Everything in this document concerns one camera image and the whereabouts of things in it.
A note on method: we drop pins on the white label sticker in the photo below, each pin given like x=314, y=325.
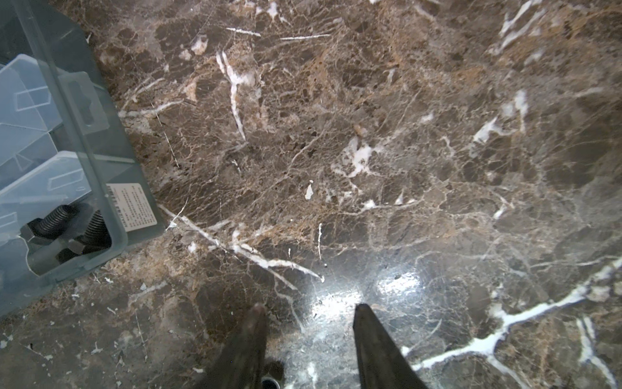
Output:
x=132, y=206

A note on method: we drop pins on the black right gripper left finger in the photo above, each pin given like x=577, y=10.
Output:
x=241, y=362

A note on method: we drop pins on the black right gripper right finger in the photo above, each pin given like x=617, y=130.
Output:
x=380, y=363

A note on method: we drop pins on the black hex bolt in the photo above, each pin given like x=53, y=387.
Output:
x=95, y=238
x=55, y=223

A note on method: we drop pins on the black round nut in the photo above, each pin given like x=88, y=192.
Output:
x=268, y=382

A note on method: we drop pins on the clear grey compartment organizer box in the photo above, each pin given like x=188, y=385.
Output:
x=62, y=142

